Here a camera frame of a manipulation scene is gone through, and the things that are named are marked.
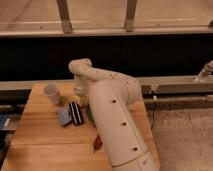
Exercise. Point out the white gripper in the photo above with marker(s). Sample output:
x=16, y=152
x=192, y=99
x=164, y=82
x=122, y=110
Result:
x=81, y=86

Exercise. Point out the black white striped eraser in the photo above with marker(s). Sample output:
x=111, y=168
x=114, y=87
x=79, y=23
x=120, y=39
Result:
x=76, y=113

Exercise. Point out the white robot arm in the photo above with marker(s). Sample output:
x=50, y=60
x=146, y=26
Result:
x=109, y=95

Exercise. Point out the green plate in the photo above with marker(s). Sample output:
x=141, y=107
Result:
x=89, y=115

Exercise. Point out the clear plastic cup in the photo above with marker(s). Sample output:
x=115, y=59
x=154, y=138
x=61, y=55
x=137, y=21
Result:
x=52, y=92

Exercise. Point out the red brown chili pepper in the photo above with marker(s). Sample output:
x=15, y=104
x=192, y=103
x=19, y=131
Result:
x=97, y=144

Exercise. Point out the blue object at left edge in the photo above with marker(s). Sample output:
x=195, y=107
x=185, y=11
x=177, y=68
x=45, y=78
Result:
x=4, y=122

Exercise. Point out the white object at right edge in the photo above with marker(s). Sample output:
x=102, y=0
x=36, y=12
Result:
x=205, y=72

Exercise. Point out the left metal window post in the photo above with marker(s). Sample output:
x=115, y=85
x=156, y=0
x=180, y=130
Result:
x=64, y=16

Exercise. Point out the metal window post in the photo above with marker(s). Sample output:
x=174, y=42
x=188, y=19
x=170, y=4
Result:
x=64, y=16
x=130, y=15

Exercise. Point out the right metal window post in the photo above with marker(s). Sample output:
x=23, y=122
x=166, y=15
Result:
x=130, y=15

